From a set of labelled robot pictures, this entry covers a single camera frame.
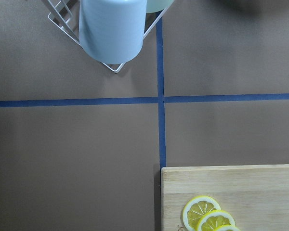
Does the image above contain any lemon slice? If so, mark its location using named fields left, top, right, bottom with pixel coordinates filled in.
left=181, top=195, right=221, bottom=231
left=214, top=225, right=240, bottom=231
left=196, top=210, right=236, bottom=231

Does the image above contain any light blue plastic cup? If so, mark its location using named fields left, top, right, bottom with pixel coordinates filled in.
left=79, top=0, right=147, bottom=64

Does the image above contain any white wire cup rack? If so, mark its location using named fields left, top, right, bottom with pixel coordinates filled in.
left=43, top=0, right=169, bottom=73

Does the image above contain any mint green plastic cup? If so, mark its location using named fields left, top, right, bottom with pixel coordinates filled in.
left=146, top=0, right=174, bottom=13

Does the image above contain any bamboo cutting board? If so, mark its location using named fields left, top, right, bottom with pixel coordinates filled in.
left=161, top=164, right=289, bottom=231

